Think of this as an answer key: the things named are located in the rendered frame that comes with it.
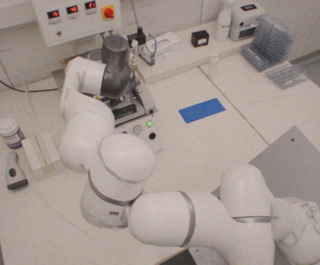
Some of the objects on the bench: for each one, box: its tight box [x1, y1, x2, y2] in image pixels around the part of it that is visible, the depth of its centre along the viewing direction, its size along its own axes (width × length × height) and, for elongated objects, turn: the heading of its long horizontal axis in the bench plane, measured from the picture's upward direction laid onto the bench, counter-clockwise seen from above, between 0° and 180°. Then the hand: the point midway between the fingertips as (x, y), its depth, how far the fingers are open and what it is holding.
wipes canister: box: [0, 118, 26, 151], centre depth 137 cm, size 9×9×15 cm
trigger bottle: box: [215, 0, 234, 41], centre depth 177 cm, size 9×8×25 cm
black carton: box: [191, 30, 209, 48], centre depth 181 cm, size 6×9×7 cm
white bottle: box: [207, 53, 219, 78], centre depth 167 cm, size 5×5×14 cm
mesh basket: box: [0, 72, 38, 135], centre depth 150 cm, size 22×26×13 cm
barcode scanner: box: [6, 151, 28, 190], centre depth 130 cm, size 20×8×8 cm, turn 27°
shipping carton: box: [22, 130, 66, 182], centre depth 134 cm, size 19×13×9 cm
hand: (114, 101), depth 123 cm, fingers closed, pressing on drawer
